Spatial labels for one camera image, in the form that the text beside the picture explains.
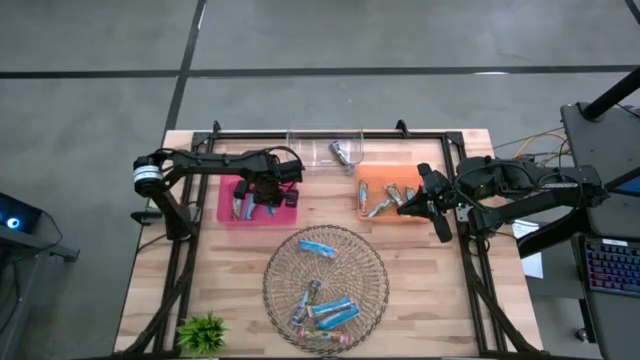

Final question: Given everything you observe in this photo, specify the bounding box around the dark grey cart top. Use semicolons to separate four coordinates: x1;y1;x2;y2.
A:
559;102;640;239

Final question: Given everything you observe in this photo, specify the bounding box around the round woven wicker basket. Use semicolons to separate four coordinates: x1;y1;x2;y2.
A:
262;224;391;356

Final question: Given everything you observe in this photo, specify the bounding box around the silver tan granola bar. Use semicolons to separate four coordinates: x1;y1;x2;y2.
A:
367;198;395;218

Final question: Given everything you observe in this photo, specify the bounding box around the yellow blue granola bar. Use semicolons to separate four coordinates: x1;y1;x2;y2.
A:
357;178;370;217

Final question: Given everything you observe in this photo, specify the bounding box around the clear plastic bin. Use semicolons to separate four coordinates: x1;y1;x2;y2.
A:
285;127;365;176

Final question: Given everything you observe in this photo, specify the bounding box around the white paper sheet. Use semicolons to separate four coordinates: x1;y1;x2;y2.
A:
510;219;545;280

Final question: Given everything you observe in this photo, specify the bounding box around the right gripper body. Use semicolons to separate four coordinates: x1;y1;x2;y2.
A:
417;162;459;244

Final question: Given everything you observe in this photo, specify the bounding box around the black cart leg bar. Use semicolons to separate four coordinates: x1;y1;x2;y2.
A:
517;209;591;260

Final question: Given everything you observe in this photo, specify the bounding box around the backlit computer keyboard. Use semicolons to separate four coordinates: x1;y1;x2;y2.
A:
583;238;640;297

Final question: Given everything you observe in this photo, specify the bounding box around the yellow green granola bar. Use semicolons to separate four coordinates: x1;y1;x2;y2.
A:
384;183;405;207

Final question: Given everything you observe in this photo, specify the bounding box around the black slanted pole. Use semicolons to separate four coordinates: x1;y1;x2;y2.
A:
581;67;640;122

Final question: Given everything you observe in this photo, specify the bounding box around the pink plastic tray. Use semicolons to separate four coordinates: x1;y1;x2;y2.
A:
216;173;300;230

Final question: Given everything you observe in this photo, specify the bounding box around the red logo Chewy granola bar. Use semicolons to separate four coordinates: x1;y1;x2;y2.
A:
298;326;350;347

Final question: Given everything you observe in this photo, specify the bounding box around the grey metal stand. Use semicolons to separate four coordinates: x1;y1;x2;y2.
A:
0;229;81;360

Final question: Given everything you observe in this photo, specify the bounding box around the orange plastic tray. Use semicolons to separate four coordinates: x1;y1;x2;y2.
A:
356;163;439;225

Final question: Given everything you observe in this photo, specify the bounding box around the dark purple silver granola bar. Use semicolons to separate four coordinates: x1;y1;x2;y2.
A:
328;140;356;175
292;278;322;326

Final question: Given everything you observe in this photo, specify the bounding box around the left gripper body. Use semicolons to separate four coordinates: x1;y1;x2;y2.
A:
233;179;300;208

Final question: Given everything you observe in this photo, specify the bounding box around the black metal table frame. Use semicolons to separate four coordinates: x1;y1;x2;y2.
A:
112;118;547;360

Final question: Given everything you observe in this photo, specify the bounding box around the grey desk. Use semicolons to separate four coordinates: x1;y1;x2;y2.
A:
571;232;640;360

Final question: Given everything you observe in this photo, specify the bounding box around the small green artificial plant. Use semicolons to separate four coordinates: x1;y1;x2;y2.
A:
175;311;230;357

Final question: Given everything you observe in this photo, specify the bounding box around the black computer with blue light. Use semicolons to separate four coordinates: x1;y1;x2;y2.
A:
0;192;44;235

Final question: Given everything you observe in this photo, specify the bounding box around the tablet with blue screen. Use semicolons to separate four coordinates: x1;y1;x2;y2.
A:
603;167;640;199

